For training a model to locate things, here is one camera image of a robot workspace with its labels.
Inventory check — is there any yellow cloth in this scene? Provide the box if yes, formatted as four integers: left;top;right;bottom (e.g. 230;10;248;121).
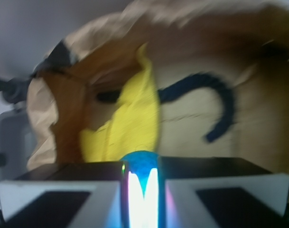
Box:
80;44;160;162

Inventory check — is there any brown paper bag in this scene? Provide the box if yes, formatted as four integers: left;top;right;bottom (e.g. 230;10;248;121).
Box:
27;0;289;174

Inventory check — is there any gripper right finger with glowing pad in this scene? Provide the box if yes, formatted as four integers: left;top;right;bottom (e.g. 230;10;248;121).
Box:
158;157;289;228

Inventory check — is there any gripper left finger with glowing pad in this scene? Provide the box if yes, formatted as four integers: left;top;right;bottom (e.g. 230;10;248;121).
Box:
0;161;125;228

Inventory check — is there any dark blue rope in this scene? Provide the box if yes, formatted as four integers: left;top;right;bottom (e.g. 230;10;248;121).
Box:
158;73;236;143

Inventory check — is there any blue dimpled ball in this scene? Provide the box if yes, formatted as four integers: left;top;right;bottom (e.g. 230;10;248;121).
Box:
122;151;160;228

